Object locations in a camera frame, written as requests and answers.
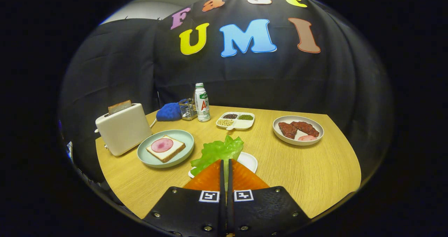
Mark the white bread slice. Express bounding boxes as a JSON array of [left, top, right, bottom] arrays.
[[146, 135, 186, 163]]

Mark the blue fuzzy cloth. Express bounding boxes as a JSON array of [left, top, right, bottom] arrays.
[[156, 99, 188, 121]]

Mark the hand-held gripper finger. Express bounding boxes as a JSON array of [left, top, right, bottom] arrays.
[[227, 159, 312, 237], [143, 159, 226, 237]]

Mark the white divided dish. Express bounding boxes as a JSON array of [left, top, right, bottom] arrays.
[[216, 112, 255, 131]]

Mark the black backdrop cloth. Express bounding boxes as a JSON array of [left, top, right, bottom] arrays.
[[59, 0, 394, 195]]

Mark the wire mesh utensil holder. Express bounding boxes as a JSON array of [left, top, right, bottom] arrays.
[[178, 98, 198, 121]]

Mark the brown steak piece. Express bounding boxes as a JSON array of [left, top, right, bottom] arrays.
[[278, 122, 298, 139], [291, 121, 320, 138]]

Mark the green lettuce leaf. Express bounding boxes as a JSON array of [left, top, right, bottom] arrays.
[[190, 135, 244, 192]]

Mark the round light green plate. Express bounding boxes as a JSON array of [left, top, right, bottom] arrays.
[[137, 130, 195, 168]]

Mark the round beige plate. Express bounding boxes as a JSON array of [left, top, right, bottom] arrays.
[[273, 116, 324, 146]]

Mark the white toaster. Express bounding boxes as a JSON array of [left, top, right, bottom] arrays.
[[94, 103, 153, 156]]

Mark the round dark pink ham slice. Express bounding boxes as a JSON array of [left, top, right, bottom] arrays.
[[151, 138, 174, 153]]

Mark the white square plate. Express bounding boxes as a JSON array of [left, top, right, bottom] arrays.
[[188, 152, 258, 179]]

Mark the white bottle with green cap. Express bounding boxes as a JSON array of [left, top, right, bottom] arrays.
[[194, 83, 211, 122]]

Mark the toasted bread slice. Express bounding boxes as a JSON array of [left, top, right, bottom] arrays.
[[108, 100, 133, 115]]

